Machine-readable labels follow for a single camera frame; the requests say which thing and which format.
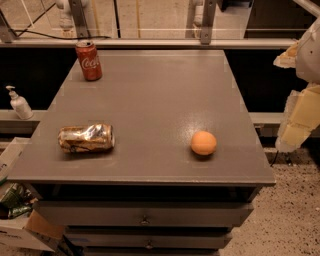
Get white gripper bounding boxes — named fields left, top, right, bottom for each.
left=273, top=17, right=320, bottom=153

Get orange fruit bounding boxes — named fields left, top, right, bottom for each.
left=191, top=131, right=217, bottom=156

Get crushed gold metallic can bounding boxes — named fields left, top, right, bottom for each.
left=58, top=123, right=115, bottom=153

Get red coke can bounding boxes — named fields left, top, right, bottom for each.
left=76, top=40, right=102, bottom=81

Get grey drawer cabinet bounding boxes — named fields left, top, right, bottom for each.
left=10, top=50, right=274, bottom=256

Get top drawer knob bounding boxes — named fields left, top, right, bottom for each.
left=140, top=215, right=150, bottom=226

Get drawer knob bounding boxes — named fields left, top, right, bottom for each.
left=145, top=241, right=154, bottom=250
left=140, top=215, right=150, bottom=226

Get white pump soap bottle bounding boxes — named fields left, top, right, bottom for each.
left=6, top=85, right=33, bottom=120

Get white cardboard box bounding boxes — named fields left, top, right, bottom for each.
left=0, top=137, right=63, bottom=252

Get green snack bags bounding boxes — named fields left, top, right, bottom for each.
left=0, top=182, right=32, bottom=220

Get black cable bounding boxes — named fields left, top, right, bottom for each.
left=9, top=29, right=113, bottom=41

